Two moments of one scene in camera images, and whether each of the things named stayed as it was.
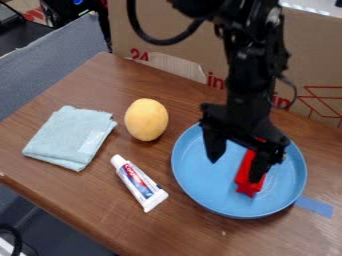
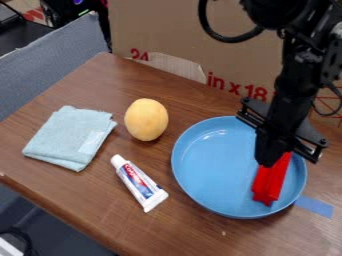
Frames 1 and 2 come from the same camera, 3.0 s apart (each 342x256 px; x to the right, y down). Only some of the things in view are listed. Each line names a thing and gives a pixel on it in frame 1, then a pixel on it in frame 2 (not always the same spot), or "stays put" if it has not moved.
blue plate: (208, 183) stays put
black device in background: (62, 11) stays put
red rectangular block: (245, 184) -> (270, 178)
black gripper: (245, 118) -> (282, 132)
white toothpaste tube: (149, 193) stays put
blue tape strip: (316, 206) stays put
